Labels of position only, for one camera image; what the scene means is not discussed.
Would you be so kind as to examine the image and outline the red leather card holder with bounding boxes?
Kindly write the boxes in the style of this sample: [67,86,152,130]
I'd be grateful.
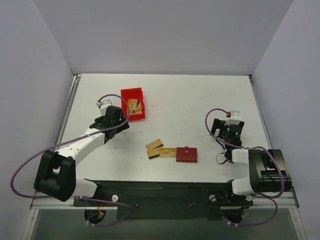
[176,146,198,163]

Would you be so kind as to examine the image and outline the gold card with logo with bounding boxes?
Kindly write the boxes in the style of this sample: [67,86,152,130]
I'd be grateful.
[159,147,176,158]

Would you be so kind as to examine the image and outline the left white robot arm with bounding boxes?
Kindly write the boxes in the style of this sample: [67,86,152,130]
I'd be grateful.
[34,105,130,206]

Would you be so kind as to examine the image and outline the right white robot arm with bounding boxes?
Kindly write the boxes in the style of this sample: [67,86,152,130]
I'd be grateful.
[210,118,293,205]

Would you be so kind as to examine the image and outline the gold cards in bin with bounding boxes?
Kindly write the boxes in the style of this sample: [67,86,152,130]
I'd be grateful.
[127,98,145,116]

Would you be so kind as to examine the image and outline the gold card upper left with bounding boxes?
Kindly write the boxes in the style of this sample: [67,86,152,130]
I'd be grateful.
[145,138,164,151]

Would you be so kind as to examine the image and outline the gold card magnetic stripe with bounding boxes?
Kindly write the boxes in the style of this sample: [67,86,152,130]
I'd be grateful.
[146,147,161,160]

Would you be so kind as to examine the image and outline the red plastic bin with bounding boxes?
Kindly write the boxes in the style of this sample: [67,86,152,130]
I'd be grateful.
[120,87,146,122]

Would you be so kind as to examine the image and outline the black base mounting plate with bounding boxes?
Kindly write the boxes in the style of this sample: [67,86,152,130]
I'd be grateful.
[73,180,253,221]

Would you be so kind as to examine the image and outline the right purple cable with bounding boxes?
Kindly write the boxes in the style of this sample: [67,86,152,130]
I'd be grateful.
[205,108,232,145]

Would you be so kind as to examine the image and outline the purple cable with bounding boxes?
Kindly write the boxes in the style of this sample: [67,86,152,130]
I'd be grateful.
[205,108,232,145]
[10,93,131,199]

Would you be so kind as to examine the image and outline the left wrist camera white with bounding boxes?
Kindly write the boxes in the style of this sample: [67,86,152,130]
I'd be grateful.
[96,99,113,116]

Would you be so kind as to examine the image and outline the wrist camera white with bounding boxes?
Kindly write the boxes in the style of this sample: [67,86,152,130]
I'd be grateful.
[225,110,241,126]
[96,99,113,116]

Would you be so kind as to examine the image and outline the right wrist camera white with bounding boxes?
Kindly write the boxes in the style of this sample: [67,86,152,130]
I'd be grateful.
[225,110,241,126]

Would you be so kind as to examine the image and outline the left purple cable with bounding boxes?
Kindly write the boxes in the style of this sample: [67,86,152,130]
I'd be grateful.
[10,93,131,199]

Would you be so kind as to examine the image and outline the aluminium front rail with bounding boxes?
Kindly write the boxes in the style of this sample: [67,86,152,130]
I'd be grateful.
[29,189,300,210]

